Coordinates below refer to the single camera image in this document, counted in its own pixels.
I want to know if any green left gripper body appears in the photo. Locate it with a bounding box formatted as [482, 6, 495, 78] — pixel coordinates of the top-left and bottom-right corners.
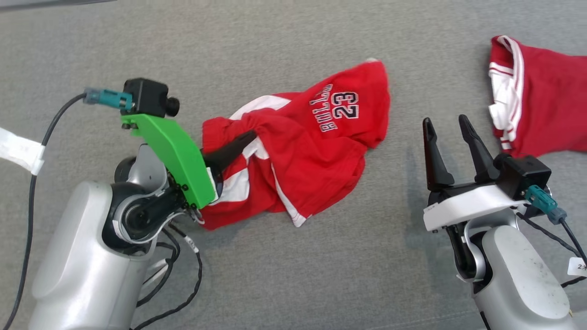
[120, 113, 226, 210]

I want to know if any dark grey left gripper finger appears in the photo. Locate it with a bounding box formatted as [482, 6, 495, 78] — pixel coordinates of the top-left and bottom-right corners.
[202, 130, 258, 173]

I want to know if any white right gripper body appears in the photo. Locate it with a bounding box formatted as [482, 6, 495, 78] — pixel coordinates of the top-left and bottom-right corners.
[422, 180, 529, 233]

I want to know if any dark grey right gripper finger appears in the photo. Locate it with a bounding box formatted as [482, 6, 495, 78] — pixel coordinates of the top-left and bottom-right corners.
[422, 117, 456, 193]
[458, 114, 502, 185]

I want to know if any red white-sleeved T-shirt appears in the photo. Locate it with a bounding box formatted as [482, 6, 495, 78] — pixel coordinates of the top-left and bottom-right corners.
[487, 35, 587, 158]

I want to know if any red Bulls 23 jersey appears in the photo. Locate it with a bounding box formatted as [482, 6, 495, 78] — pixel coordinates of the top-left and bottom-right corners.
[198, 58, 392, 230]

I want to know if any teal right camera connector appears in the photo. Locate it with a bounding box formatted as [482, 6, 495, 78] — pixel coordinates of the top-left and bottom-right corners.
[524, 184, 568, 225]

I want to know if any teal camera connector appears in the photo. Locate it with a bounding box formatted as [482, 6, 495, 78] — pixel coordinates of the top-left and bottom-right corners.
[83, 88, 134, 111]
[524, 184, 568, 225]

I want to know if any teal left camera connector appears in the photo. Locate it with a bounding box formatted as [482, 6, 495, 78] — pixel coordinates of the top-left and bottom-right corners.
[83, 88, 134, 111]

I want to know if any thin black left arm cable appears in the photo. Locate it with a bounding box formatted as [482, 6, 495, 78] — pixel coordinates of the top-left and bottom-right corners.
[131, 222, 204, 330]
[136, 227, 181, 308]

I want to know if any black right camera cable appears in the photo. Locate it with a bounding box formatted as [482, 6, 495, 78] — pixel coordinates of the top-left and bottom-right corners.
[516, 212, 587, 288]

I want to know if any black camera cable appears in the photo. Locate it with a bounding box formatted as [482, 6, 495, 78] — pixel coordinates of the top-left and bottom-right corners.
[2, 93, 89, 330]
[516, 212, 587, 288]

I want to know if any white paper cable label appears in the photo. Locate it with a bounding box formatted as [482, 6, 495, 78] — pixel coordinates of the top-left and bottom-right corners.
[567, 257, 587, 277]

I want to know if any black left camera cable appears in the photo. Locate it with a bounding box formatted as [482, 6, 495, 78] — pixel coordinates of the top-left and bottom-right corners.
[2, 93, 89, 330]

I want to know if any white tape cable tag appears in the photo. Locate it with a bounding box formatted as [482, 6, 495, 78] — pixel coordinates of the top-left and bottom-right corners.
[0, 127, 46, 176]

